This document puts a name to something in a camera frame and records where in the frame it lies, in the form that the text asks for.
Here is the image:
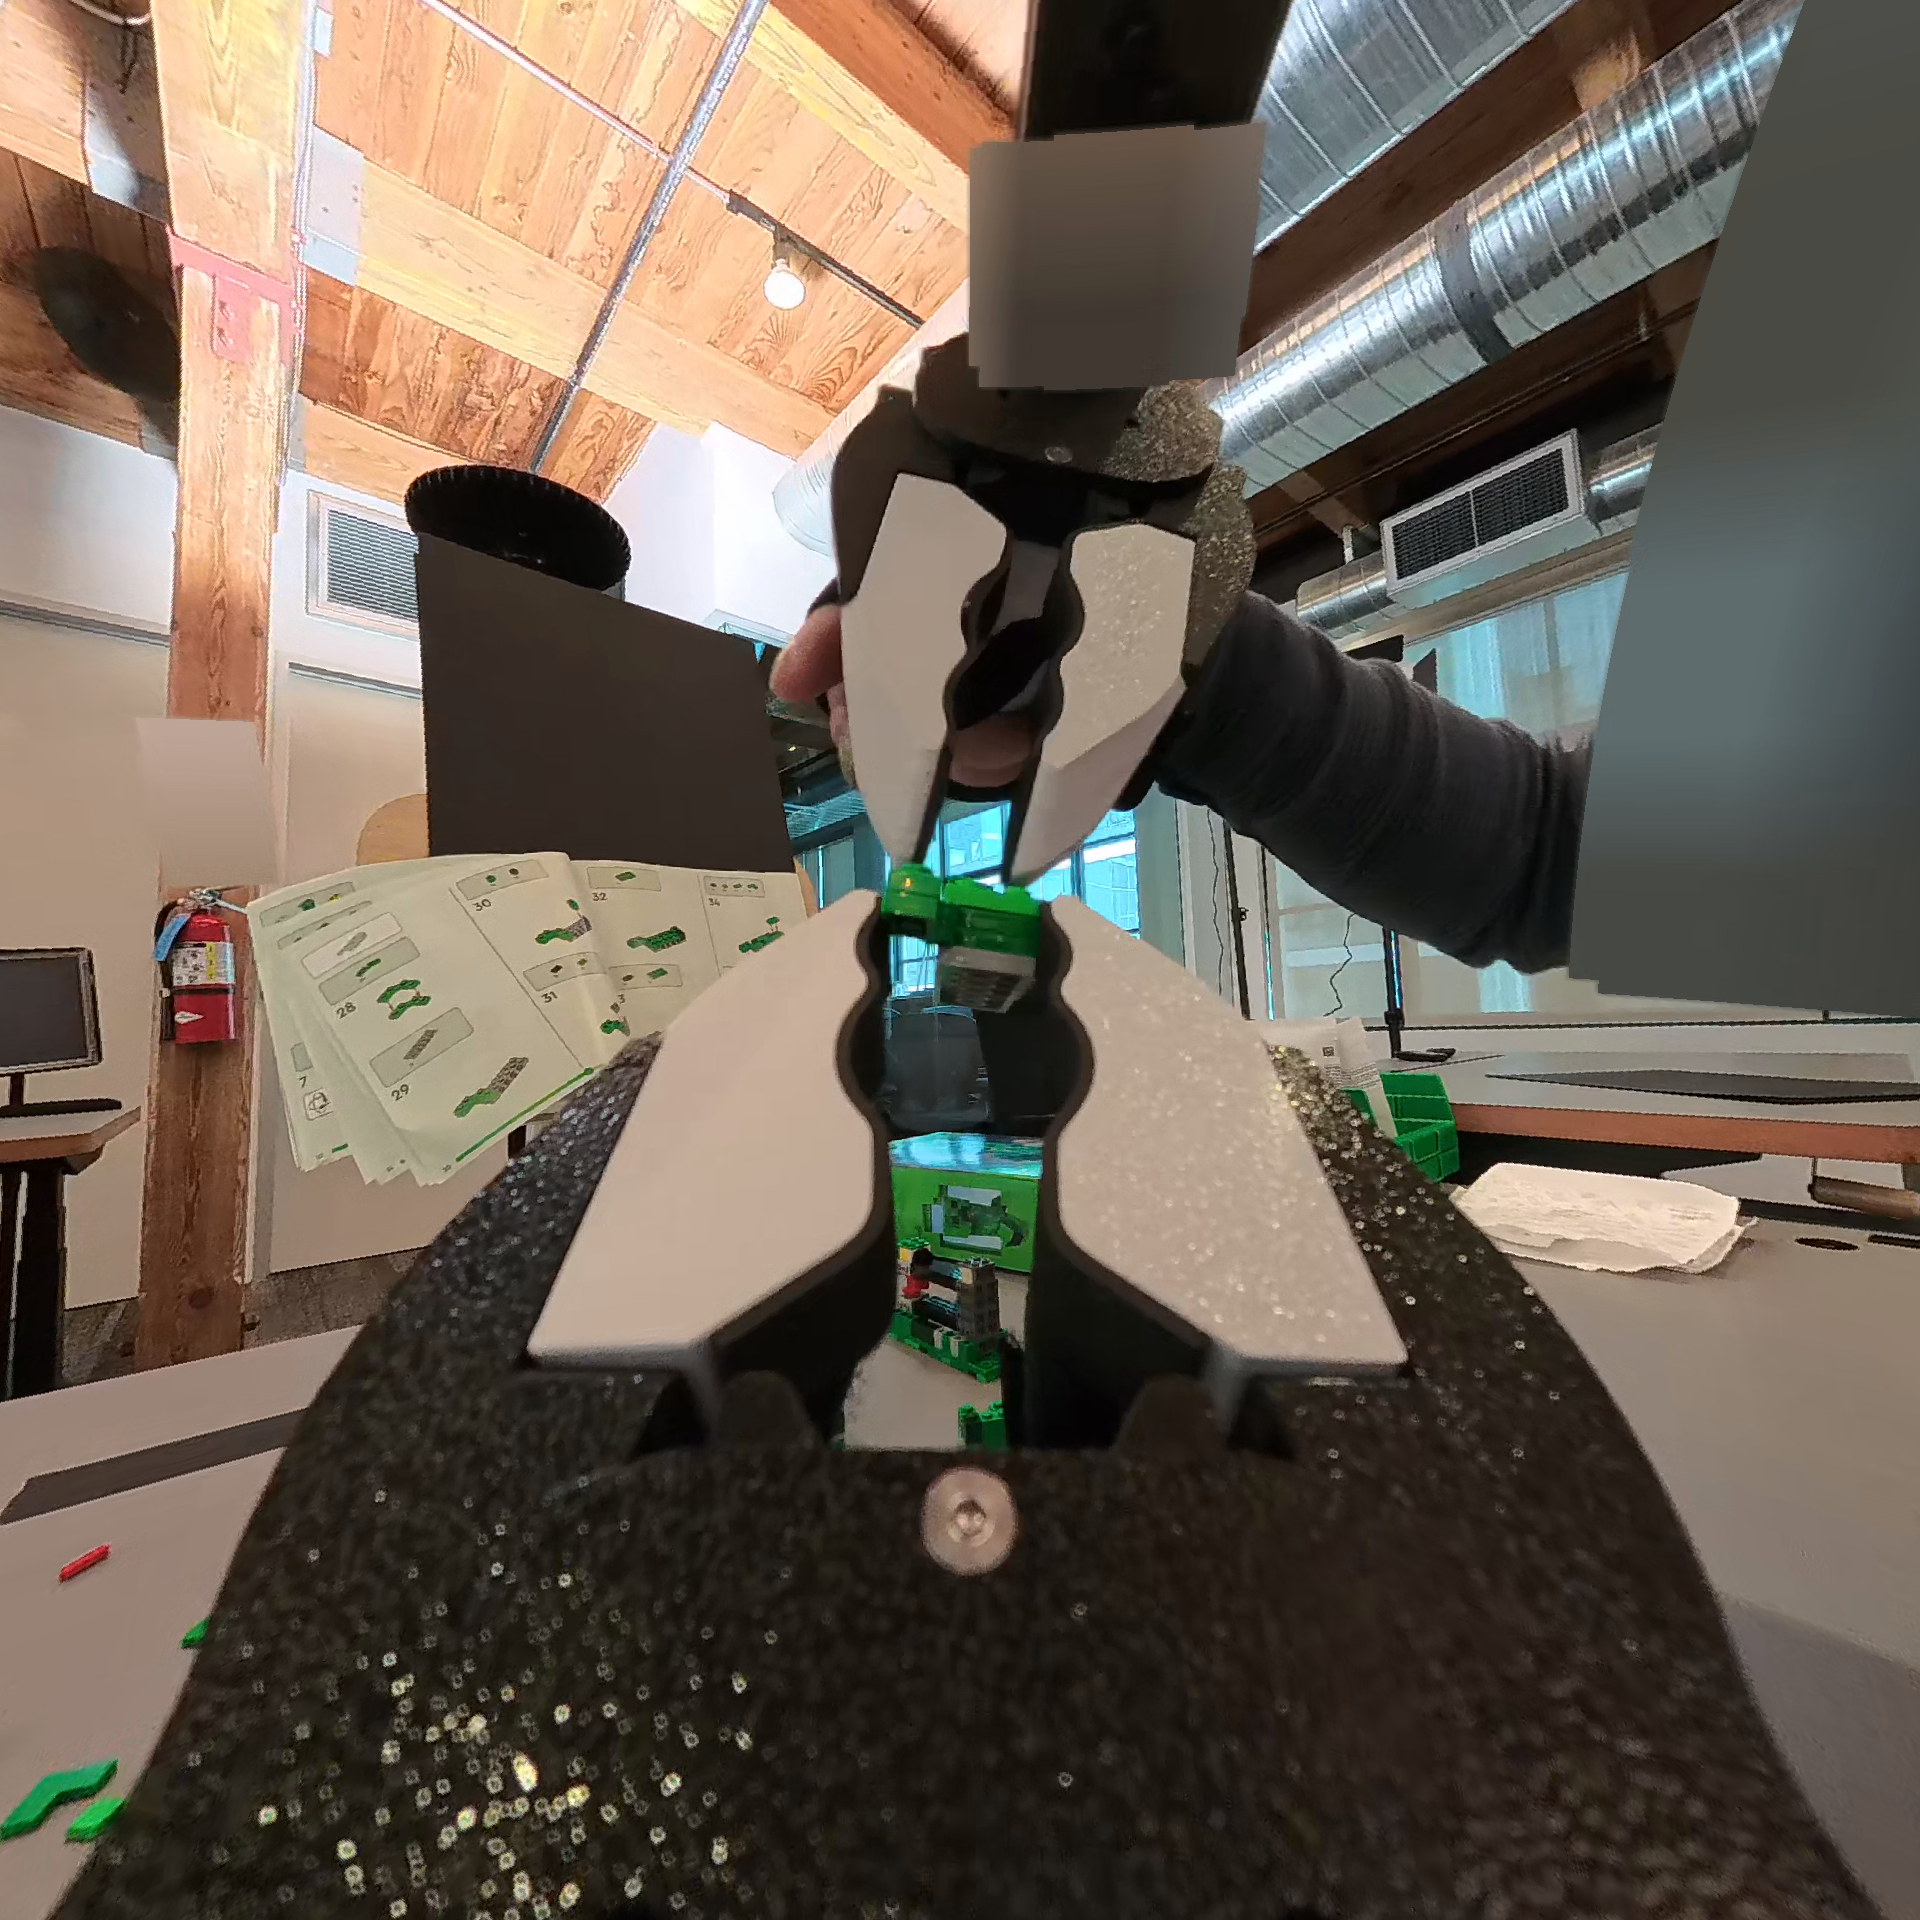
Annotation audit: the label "thin silver air duct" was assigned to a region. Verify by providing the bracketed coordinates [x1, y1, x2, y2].
[1288, 423, 1671, 644]

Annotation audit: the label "wide silver air duct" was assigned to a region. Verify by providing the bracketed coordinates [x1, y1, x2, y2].
[774, 0, 1595, 582]
[1206, 0, 1809, 504]

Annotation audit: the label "white crumpled cloth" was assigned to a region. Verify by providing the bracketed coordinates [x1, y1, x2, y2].
[1450, 1159, 1760, 1279]

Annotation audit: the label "green instruction booklet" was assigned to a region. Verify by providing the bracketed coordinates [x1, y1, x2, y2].
[245, 849, 816, 1190]

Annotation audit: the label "wood-edged work table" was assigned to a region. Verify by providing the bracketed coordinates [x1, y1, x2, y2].
[1393, 1031, 1920, 1168]

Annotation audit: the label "black tape strip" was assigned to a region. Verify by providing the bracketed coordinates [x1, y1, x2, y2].
[0, 1404, 306, 1527]

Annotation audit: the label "black ceiling speaker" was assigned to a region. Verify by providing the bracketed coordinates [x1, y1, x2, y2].
[27, 245, 185, 408]

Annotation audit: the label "green angled plate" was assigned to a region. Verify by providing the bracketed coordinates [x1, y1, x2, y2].
[0, 1756, 121, 1847]

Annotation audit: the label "dark flat panel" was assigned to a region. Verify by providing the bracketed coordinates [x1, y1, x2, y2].
[1008, 0, 1296, 147]

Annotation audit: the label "wooden post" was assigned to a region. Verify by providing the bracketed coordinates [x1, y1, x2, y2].
[137, 0, 314, 1368]

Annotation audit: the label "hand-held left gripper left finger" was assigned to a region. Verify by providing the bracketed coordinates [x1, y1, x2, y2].
[529, 895, 899, 1412]

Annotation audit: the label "small brick model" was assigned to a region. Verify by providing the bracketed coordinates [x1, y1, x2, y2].
[890, 1240, 1033, 1385]

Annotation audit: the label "person's right forearm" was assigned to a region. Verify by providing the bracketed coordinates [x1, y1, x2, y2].
[1153, 590, 1605, 981]

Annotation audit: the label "small monitor on stand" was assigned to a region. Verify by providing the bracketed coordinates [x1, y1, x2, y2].
[0, 943, 121, 1123]

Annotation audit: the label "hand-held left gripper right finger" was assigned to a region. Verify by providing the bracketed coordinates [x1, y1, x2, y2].
[1031, 895, 1416, 1419]

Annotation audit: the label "grey ceiling pipe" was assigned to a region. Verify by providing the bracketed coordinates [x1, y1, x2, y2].
[533, 0, 770, 471]

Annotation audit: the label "red fire extinguisher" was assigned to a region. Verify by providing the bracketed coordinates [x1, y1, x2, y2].
[153, 884, 245, 1049]

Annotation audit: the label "black table mat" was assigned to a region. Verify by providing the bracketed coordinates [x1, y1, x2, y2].
[1482, 1064, 1920, 1107]

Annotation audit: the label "black round lamp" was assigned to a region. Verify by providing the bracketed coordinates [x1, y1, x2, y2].
[403, 461, 637, 605]

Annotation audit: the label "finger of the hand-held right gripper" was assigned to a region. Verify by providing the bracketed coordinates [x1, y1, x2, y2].
[1007, 519, 1202, 887]
[837, 468, 1038, 860]

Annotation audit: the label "wooden side desk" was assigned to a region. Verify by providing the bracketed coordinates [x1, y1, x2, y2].
[0, 1101, 147, 1401]

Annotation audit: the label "black light stand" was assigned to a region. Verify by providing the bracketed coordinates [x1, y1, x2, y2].
[1218, 814, 1281, 1023]
[1371, 907, 1421, 1064]

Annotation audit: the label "white duct vent unit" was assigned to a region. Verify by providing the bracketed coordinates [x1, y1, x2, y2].
[1376, 430, 1586, 605]

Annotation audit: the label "green storage bin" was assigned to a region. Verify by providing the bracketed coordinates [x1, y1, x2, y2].
[1341, 1064, 1467, 1190]

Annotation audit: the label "green printed box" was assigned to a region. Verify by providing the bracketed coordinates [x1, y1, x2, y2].
[887, 1131, 1049, 1279]

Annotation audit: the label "black board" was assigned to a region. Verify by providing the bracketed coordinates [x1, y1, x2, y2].
[410, 527, 800, 881]

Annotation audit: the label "white wall vent grille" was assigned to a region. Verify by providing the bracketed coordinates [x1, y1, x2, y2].
[306, 492, 426, 629]

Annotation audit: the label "green brick assembly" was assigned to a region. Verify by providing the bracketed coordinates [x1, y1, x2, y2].
[881, 862, 1047, 1009]

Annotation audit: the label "person's right hand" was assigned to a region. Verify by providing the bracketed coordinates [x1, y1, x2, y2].
[768, 590, 1040, 793]

